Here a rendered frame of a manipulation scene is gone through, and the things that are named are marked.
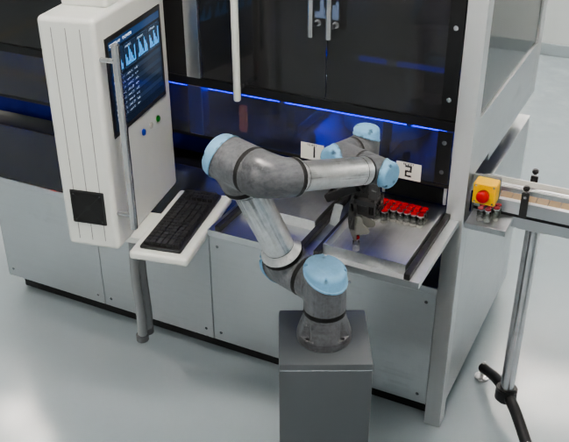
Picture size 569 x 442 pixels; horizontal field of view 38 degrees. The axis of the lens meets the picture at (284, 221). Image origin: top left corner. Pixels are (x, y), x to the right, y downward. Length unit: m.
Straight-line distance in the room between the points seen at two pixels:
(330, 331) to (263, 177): 0.54
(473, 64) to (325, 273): 0.78
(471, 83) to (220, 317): 1.45
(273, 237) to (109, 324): 1.73
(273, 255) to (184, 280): 1.22
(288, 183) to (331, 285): 0.36
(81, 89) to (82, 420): 1.36
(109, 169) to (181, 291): 0.97
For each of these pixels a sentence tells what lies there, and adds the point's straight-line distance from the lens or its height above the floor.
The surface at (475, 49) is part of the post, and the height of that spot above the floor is 1.45.
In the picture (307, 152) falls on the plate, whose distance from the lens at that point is 2.84.
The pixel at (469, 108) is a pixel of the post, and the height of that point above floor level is 1.27.
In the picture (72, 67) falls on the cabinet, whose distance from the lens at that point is 2.52.
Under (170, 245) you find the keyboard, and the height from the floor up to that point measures 0.83.
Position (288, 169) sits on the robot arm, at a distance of 1.93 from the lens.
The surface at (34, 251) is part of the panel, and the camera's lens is 3.88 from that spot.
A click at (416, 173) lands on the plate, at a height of 1.02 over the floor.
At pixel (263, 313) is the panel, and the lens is 3.27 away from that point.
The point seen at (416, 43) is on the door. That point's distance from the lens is 2.58.
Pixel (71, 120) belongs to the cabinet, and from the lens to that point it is 2.59.
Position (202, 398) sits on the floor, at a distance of 3.34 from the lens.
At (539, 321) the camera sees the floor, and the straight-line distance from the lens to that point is 3.88.
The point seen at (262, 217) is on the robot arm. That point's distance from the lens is 2.11.
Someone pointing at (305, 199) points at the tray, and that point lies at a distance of 2.81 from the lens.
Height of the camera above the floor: 2.20
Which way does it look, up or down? 29 degrees down
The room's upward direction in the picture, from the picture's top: straight up
